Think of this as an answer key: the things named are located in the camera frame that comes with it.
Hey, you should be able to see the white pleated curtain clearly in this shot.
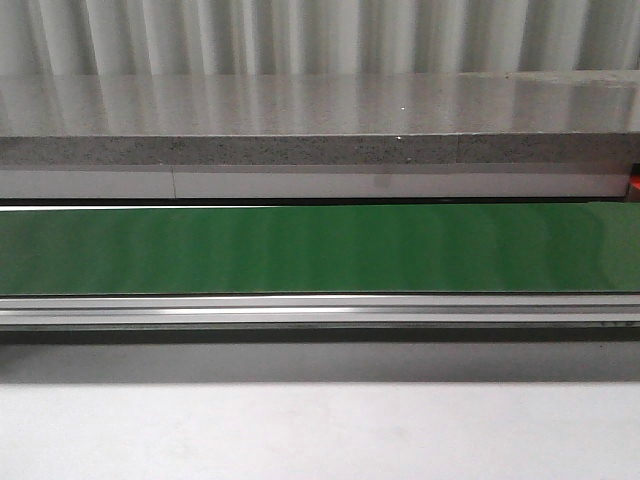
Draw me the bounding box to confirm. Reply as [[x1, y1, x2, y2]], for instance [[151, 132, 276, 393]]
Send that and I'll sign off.
[[1, 1, 639, 75]]

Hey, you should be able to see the aluminium conveyor frame rail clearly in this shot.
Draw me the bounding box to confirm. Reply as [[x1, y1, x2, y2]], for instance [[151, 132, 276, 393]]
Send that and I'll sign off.
[[1, 293, 639, 331]]

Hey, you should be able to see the grey stone countertop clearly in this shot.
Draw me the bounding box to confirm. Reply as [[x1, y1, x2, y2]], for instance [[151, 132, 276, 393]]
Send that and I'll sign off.
[[0, 70, 640, 200]]

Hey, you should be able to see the red object at right edge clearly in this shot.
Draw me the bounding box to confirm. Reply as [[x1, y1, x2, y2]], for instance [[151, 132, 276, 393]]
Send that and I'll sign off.
[[627, 164, 640, 202]]

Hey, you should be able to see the green conveyor belt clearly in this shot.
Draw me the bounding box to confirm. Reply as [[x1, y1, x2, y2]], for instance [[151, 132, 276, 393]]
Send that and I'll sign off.
[[1, 202, 639, 296]]

